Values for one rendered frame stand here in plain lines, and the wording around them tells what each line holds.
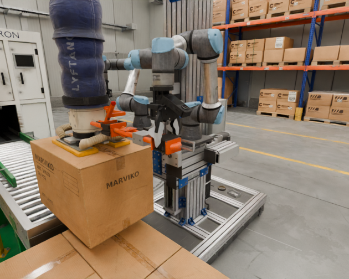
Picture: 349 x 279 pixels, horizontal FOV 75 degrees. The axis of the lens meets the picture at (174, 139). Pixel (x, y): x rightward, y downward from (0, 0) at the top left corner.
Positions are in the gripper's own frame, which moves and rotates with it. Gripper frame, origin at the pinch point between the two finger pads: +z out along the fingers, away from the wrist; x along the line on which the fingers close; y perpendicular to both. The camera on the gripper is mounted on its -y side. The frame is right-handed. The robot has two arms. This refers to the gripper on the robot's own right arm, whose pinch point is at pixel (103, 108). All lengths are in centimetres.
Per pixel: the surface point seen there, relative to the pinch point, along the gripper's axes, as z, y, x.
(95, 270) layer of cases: 65, 60, -45
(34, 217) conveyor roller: 66, -8, -52
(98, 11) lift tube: -53, 39, -19
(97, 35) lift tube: -42, 40, -22
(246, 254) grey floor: 120, 86, 69
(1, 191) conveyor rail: 61, -51, -61
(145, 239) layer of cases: 65, 61, -15
